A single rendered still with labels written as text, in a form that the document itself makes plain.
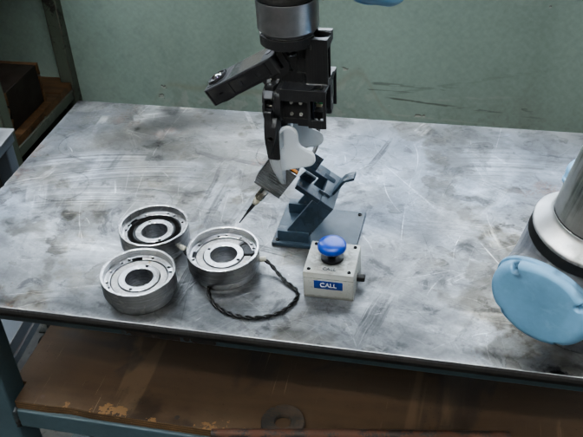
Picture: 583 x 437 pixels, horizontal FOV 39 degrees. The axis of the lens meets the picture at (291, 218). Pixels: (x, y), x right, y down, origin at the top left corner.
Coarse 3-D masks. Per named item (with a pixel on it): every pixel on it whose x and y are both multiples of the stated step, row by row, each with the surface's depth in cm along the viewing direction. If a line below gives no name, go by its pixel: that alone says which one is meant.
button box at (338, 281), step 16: (320, 256) 114; (352, 256) 113; (304, 272) 111; (320, 272) 111; (336, 272) 111; (352, 272) 110; (304, 288) 113; (320, 288) 112; (336, 288) 111; (352, 288) 111
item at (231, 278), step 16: (192, 240) 119; (208, 240) 120; (240, 240) 120; (256, 240) 118; (192, 256) 118; (208, 256) 117; (224, 256) 120; (240, 256) 117; (256, 256) 115; (192, 272) 116; (208, 272) 113; (224, 272) 113; (240, 272) 114; (224, 288) 115
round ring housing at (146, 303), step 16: (128, 256) 118; (144, 256) 118; (160, 256) 117; (112, 272) 115; (128, 272) 115; (144, 272) 116; (128, 288) 112; (144, 288) 112; (160, 288) 111; (112, 304) 112; (128, 304) 110; (144, 304) 110; (160, 304) 113
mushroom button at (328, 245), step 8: (320, 240) 112; (328, 240) 112; (336, 240) 111; (344, 240) 112; (320, 248) 111; (328, 248) 110; (336, 248) 110; (344, 248) 111; (328, 256) 110; (336, 256) 113
